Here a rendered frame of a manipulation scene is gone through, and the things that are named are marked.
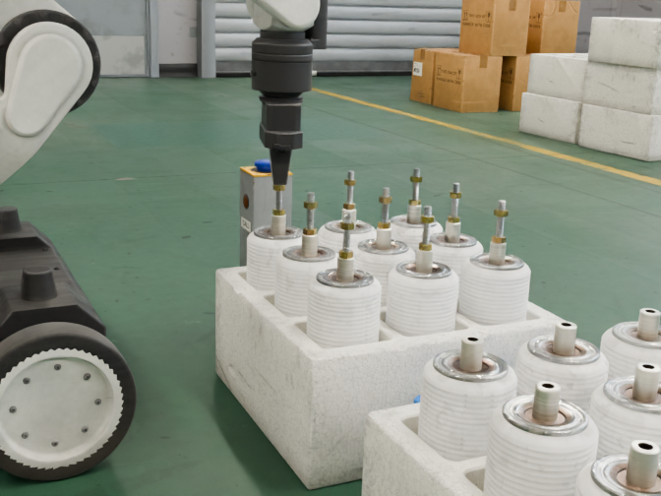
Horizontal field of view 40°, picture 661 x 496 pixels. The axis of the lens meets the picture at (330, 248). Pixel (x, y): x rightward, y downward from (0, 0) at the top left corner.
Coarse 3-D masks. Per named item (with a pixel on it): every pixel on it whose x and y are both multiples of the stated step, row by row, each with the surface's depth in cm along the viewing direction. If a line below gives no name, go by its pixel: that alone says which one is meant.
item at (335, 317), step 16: (320, 288) 114; (336, 288) 113; (352, 288) 114; (368, 288) 114; (320, 304) 114; (336, 304) 113; (352, 304) 113; (368, 304) 114; (320, 320) 115; (336, 320) 114; (352, 320) 114; (368, 320) 115; (320, 336) 115; (336, 336) 114; (352, 336) 114; (368, 336) 116
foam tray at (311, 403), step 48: (240, 288) 135; (240, 336) 134; (288, 336) 116; (384, 336) 119; (432, 336) 118; (480, 336) 120; (528, 336) 123; (240, 384) 136; (288, 384) 117; (336, 384) 112; (384, 384) 115; (288, 432) 119; (336, 432) 114; (336, 480) 116
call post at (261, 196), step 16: (240, 176) 154; (288, 176) 151; (240, 192) 155; (256, 192) 149; (272, 192) 150; (288, 192) 152; (240, 208) 156; (256, 208) 150; (272, 208) 151; (288, 208) 152; (240, 224) 156; (256, 224) 151; (288, 224) 153; (240, 240) 157; (240, 256) 158
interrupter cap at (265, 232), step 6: (258, 228) 139; (264, 228) 139; (270, 228) 139; (288, 228) 139; (294, 228) 140; (258, 234) 135; (264, 234) 136; (270, 234) 137; (288, 234) 137; (294, 234) 136; (300, 234) 136
